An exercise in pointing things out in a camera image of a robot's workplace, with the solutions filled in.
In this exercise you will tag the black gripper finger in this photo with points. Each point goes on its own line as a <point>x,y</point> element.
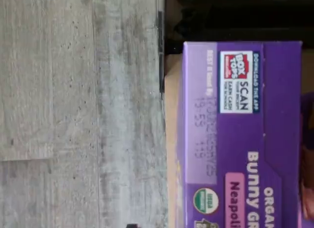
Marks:
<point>132,226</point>

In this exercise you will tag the purple Annie's box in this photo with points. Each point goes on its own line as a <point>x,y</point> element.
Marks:
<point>309,139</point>

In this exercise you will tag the purple box pink patch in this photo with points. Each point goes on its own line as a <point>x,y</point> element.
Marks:
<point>245,130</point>

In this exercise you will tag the black metal shelving rack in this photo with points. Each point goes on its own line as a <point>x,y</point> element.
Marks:
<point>220,17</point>

